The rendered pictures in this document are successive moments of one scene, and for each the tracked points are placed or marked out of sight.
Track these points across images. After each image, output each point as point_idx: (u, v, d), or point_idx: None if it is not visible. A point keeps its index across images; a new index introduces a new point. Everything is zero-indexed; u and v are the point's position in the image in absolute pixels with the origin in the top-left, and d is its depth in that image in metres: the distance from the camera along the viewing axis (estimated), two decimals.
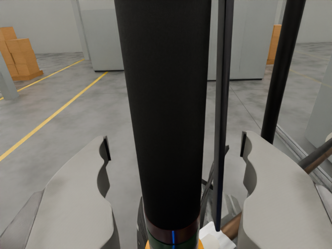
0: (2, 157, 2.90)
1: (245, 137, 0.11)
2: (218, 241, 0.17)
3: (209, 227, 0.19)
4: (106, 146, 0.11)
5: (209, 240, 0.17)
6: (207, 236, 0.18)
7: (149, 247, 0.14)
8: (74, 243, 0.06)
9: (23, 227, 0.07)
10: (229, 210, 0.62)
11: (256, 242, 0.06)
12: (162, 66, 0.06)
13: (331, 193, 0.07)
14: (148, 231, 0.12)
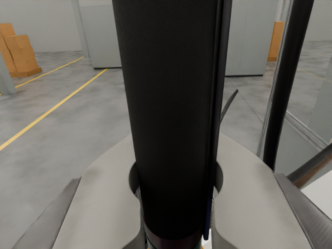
0: None
1: None
2: None
3: (211, 232, 0.18)
4: None
5: (211, 246, 0.17)
6: (209, 242, 0.17)
7: None
8: (102, 234, 0.06)
9: (60, 210, 0.07)
10: None
11: (228, 240, 0.06)
12: (164, 62, 0.06)
13: (287, 180, 0.08)
14: (148, 239, 0.11)
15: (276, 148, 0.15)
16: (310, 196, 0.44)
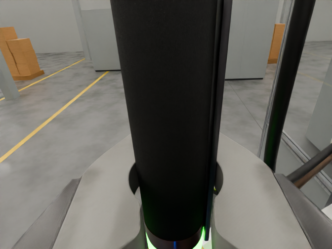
0: (4, 157, 2.91)
1: None
2: None
3: None
4: None
5: (212, 246, 0.17)
6: (210, 242, 0.17)
7: None
8: (102, 234, 0.06)
9: (60, 210, 0.07)
10: None
11: (228, 240, 0.06)
12: (162, 64, 0.06)
13: (288, 180, 0.08)
14: (148, 239, 0.11)
15: (277, 148, 0.15)
16: None
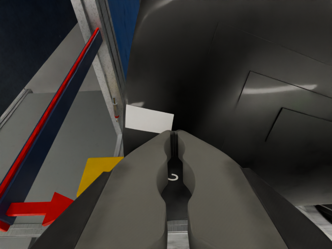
0: None
1: (177, 137, 0.11)
2: None
3: None
4: (172, 142, 0.11)
5: None
6: None
7: None
8: (126, 231, 0.06)
9: (90, 200, 0.07)
10: None
11: (205, 242, 0.06)
12: None
13: (254, 174, 0.08)
14: None
15: None
16: None
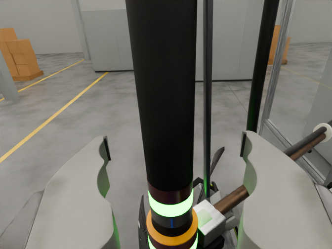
0: (4, 157, 2.94)
1: (245, 137, 0.11)
2: (211, 215, 0.20)
3: (203, 203, 0.21)
4: (106, 146, 0.11)
5: (202, 213, 0.20)
6: (201, 211, 0.20)
7: (150, 215, 0.17)
8: (74, 243, 0.06)
9: (23, 227, 0.07)
10: None
11: (256, 242, 0.06)
12: (161, 57, 0.09)
13: (331, 193, 0.07)
14: (150, 196, 0.14)
15: (255, 130, 0.18)
16: None
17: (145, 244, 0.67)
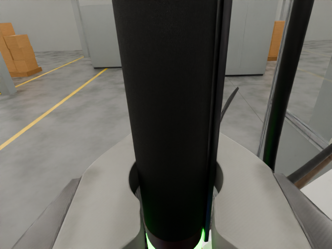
0: None
1: None
2: None
3: (211, 233, 0.18)
4: None
5: (211, 247, 0.17)
6: (209, 243, 0.17)
7: None
8: (102, 234, 0.06)
9: (60, 210, 0.07)
10: None
11: (228, 240, 0.06)
12: (164, 68, 0.06)
13: (288, 180, 0.08)
14: (148, 241, 0.11)
15: (275, 150, 0.15)
16: (311, 194, 0.44)
17: None
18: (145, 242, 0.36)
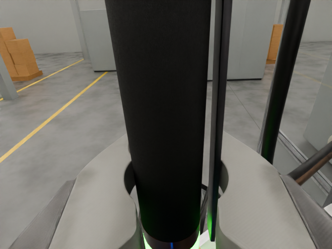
0: (2, 158, 2.91)
1: None
2: None
3: None
4: None
5: (209, 246, 0.17)
6: (207, 242, 0.17)
7: None
8: (98, 235, 0.06)
9: (54, 212, 0.07)
10: None
11: (233, 240, 0.06)
12: (157, 70, 0.06)
13: (294, 182, 0.08)
14: (145, 241, 0.11)
15: (273, 149, 0.15)
16: None
17: None
18: None
